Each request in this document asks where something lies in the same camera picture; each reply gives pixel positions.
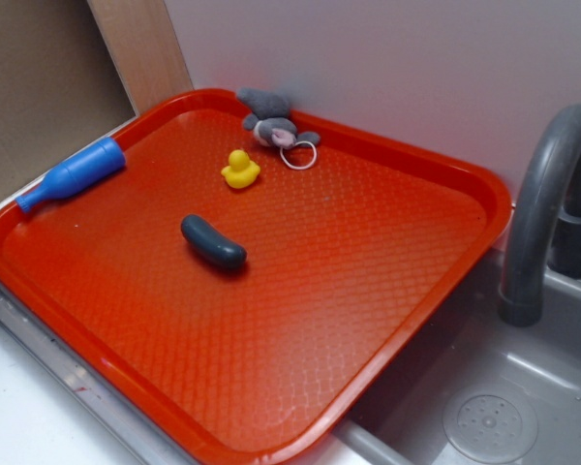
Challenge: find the yellow rubber duck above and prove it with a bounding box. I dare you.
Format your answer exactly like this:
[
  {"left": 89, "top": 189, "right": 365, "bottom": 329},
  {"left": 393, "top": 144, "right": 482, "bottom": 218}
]
[{"left": 221, "top": 149, "right": 260, "bottom": 189}]

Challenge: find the red plastic tray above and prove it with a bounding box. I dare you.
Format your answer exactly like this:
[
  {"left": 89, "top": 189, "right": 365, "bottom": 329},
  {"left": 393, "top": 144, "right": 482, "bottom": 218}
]
[{"left": 0, "top": 90, "right": 511, "bottom": 464}]

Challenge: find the dark grey toy sausage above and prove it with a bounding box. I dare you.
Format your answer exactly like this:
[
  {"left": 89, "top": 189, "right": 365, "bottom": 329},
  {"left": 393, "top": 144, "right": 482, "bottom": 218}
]
[{"left": 180, "top": 214, "right": 248, "bottom": 269}]

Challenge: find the grey plush mouse toy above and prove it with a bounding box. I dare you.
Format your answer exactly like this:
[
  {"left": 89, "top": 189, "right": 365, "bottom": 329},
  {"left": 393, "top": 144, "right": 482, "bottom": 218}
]
[{"left": 235, "top": 87, "right": 321, "bottom": 171}]

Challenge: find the blue plastic toy bottle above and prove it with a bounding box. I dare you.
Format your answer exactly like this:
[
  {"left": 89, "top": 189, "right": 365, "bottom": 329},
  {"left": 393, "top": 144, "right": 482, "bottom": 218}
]
[{"left": 15, "top": 138, "right": 126, "bottom": 213}]

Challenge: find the grey plastic toy sink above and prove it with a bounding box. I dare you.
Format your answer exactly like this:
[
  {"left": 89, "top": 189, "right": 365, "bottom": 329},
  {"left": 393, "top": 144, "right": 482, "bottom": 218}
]
[{"left": 332, "top": 249, "right": 581, "bottom": 465}]

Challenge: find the wooden board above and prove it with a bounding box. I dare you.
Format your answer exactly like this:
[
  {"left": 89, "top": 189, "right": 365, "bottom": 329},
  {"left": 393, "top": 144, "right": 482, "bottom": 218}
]
[{"left": 88, "top": 0, "right": 193, "bottom": 114}]

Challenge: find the grey toy faucet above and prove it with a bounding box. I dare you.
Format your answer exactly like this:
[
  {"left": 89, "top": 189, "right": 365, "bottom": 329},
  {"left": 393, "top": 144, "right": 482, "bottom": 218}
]
[{"left": 499, "top": 104, "right": 581, "bottom": 327}]

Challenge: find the brown cardboard panel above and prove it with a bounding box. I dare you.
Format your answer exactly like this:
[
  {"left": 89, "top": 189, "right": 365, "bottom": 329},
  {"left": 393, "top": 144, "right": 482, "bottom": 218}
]
[{"left": 0, "top": 1, "right": 134, "bottom": 202}]

